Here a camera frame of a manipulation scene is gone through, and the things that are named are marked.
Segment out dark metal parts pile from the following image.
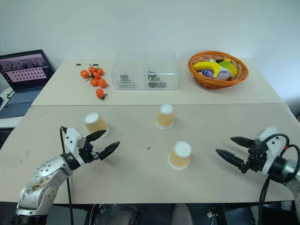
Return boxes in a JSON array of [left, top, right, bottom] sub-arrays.
[[116, 74, 136, 90]]

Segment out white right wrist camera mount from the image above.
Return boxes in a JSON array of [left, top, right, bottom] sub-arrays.
[[254, 127, 288, 175]]

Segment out open laptop computer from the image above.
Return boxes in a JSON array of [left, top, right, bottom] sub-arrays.
[[0, 49, 56, 120]]

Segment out yellow green toy fruit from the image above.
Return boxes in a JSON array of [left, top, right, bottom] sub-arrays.
[[217, 59, 238, 77]]

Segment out purple white plastic packet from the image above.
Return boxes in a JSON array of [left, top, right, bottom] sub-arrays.
[[199, 67, 232, 81]]

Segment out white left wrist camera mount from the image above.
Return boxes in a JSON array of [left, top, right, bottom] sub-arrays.
[[65, 127, 86, 156]]

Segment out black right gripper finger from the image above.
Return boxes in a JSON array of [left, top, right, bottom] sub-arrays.
[[215, 149, 247, 168], [230, 136, 256, 149]]

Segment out orange woven basket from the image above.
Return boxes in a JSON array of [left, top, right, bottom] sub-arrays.
[[187, 51, 249, 90]]

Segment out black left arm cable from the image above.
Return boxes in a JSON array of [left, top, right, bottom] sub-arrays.
[[60, 126, 75, 225]]

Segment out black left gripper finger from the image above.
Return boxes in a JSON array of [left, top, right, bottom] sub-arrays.
[[85, 129, 107, 143], [97, 141, 121, 161]]

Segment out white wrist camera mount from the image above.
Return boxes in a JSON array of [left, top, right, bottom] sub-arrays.
[[254, 127, 288, 175], [65, 127, 86, 156]]

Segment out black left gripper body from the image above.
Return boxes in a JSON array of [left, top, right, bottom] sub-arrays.
[[78, 140, 100, 165]]

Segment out yellow toy banana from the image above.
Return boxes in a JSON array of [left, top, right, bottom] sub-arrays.
[[193, 61, 221, 79]]

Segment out dark metal parts with wheel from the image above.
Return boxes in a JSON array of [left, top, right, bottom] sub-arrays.
[[147, 70, 167, 90]]

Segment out tan paper cup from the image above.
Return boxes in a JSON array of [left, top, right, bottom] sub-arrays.
[[168, 141, 192, 171], [83, 112, 110, 137], [156, 103, 175, 130]]

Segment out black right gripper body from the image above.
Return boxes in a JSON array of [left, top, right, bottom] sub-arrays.
[[240, 142, 268, 174]]

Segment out clear plastic drawer box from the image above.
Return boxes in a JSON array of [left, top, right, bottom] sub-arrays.
[[110, 52, 180, 91]]

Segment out dark rounded shape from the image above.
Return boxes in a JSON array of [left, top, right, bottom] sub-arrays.
[[112, 205, 139, 225], [169, 203, 193, 225]]

